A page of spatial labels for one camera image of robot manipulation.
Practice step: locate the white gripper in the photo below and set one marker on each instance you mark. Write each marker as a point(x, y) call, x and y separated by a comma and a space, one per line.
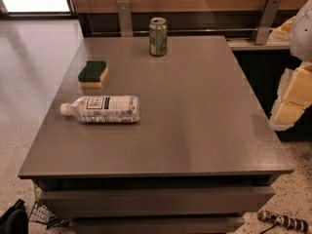
point(302, 33)

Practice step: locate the clear plastic water bottle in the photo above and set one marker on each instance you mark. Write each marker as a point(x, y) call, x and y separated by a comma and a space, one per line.
point(103, 109)

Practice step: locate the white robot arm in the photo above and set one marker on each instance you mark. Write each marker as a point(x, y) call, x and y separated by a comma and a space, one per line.
point(299, 29)

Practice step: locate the black and white striped tool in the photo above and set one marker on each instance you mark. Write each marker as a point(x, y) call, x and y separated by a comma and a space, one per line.
point(296, 224)

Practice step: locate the green soda can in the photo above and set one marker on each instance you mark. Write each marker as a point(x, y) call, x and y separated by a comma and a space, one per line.
point(158, 37)

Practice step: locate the grey table with drawers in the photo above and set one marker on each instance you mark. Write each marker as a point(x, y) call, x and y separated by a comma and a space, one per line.
point(201, 155)

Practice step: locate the green and yellow sponge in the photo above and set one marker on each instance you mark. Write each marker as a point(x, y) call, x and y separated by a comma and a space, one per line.
point(93, 74)

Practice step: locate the black bag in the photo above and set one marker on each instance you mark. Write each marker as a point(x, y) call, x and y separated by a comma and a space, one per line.
point(14, 220)

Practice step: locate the right metal wall bracket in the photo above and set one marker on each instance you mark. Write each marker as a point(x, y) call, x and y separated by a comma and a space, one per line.
point(261, 33)

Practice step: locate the wooden wall shelf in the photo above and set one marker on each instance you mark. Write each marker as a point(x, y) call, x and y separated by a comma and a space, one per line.
point(250, 45)

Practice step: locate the black wire basket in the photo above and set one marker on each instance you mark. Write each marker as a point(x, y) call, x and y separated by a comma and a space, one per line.
point(41, 214)

